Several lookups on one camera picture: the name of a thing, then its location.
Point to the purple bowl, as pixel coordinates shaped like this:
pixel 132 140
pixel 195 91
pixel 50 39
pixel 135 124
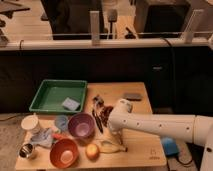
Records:
pixel 81 125

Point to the orange carrot piece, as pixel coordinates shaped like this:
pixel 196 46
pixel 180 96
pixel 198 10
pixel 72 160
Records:
pixel 59 136

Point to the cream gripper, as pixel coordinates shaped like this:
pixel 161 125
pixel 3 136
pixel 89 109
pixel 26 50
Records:
pixel 117 135

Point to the white paper cup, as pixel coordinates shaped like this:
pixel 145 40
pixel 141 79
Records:
pixel 31 124

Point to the green plastic tray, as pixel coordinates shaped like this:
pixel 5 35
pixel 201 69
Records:
pixel 52 93

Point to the yellow red apple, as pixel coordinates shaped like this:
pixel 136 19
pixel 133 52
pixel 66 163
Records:
pixel 92 151

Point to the blue box on floor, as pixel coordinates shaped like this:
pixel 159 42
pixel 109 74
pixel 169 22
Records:
pixel 169 146

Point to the dried red chili bunch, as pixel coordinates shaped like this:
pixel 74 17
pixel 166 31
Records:
pixel 104 114

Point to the blue sponge in tray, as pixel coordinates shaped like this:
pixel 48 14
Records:
pixel 70 104

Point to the grey sponge block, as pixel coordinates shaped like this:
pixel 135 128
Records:
pixel 132 96

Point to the orange bowl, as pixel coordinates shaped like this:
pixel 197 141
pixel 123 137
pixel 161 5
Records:
pixel 64 153

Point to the black handled utensil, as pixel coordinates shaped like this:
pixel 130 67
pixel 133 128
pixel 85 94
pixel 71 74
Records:
pixel 97 103

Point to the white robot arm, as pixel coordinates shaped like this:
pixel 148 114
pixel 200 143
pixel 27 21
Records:
pixel 189 128

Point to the small steel cup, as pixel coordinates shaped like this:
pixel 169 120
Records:
pixel 27 151

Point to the wooden folding table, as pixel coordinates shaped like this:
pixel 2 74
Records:
pixel 145 151

